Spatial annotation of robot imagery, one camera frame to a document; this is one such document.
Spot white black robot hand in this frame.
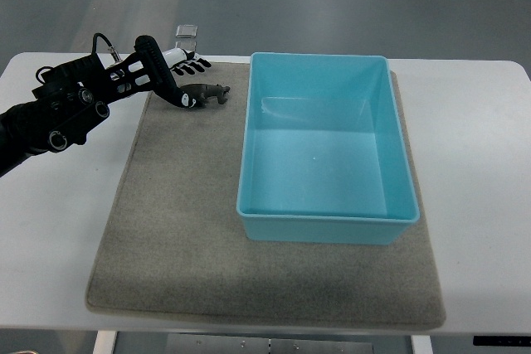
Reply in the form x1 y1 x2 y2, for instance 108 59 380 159
158 47 212 109

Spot brown toy hippo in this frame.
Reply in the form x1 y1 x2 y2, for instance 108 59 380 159
181 84 231 109

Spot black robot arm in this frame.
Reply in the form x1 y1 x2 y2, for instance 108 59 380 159
1 35 190 174

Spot blue plastic box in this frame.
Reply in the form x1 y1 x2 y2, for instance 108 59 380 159
236 52 421 245

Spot lower floor socket plate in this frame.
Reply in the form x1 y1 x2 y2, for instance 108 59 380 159
175 39 197 52

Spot grey felt mat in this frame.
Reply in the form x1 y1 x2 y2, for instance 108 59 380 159
85 63 446 330

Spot metal table crossbar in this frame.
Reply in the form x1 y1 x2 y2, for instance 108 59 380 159
164 333 374 354

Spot white left table leg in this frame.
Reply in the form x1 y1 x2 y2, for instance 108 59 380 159
92 331 118 354

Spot white table leg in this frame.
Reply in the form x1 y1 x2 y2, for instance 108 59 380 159
411 335 434 354
92 331 118 354

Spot white right table leg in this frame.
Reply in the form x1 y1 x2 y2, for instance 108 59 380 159
411 335 434 354

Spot black table control panel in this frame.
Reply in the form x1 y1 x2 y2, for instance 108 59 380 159
473 335 531 347

